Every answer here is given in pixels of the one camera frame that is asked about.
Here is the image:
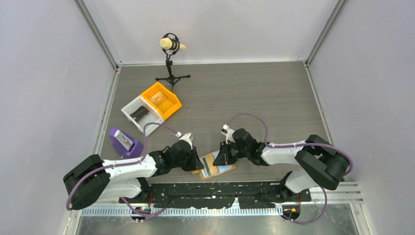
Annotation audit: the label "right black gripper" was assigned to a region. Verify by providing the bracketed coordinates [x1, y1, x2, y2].
[214, 141, 250, 166]

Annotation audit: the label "orange leather card holder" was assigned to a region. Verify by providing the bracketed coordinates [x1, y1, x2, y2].
[191, 150, 236, 180]

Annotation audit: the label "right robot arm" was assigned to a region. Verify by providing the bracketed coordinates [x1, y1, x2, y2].
[213, 128, 353, 203]

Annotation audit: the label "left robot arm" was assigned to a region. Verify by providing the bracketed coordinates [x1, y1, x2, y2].
[63, 140, 204, 211]

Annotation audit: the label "black card in white bin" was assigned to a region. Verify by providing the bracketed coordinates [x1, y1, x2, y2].
[130, 106, 150, 122]

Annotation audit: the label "card in orange bin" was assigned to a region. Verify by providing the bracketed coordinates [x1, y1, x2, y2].
[149, 91, 166, 106]

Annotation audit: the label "orange plastic bin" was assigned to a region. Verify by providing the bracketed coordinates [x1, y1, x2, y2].
[140, 82, 182, 120]

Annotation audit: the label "purple plastic bin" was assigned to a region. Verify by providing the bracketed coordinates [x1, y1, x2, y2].
[109, 128, 144, 159]

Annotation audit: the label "white plastic bin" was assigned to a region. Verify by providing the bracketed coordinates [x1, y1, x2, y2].
[121, 95, 164, 137]

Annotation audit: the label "black microphone tripod stand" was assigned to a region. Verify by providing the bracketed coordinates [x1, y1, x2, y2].
[155, 32, 191, 92]

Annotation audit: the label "beige microphone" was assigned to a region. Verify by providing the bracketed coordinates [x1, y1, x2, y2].
[160, 38, 186, 51]

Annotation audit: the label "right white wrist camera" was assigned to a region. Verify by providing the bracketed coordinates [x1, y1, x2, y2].
[221, 124, 235, 143]

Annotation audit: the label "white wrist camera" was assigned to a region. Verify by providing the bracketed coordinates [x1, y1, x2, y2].
[175, 132, 194, 149]
[221, 124, 235, 143]

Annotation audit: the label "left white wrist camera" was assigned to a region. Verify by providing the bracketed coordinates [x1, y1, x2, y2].
[175, 132, 194, 149]

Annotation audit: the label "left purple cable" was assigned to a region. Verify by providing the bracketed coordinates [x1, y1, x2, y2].
[66, 122, 182, 223]

